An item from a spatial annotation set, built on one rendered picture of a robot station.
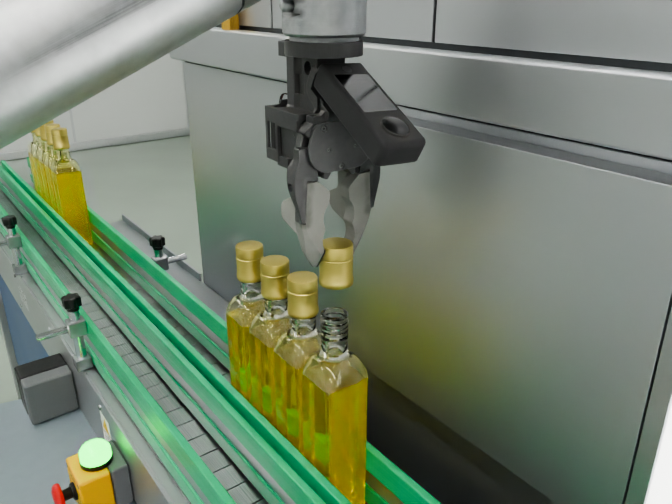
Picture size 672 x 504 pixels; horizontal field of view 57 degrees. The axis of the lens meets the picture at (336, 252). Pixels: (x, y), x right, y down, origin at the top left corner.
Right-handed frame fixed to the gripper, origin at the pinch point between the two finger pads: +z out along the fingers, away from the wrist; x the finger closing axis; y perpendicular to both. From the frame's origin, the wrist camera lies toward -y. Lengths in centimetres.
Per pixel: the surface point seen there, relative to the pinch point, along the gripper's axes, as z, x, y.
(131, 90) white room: 71, -167, 589
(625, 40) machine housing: -20.6, -14.9, -17.9
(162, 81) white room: 64, -200, 590
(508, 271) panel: 0.7, -11.9, -12.0
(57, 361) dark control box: 38, 19, 60
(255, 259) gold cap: 6.2, 0.9, 15.6
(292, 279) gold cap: 4.8, 1.7, 5.7
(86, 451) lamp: 36, 21, 30
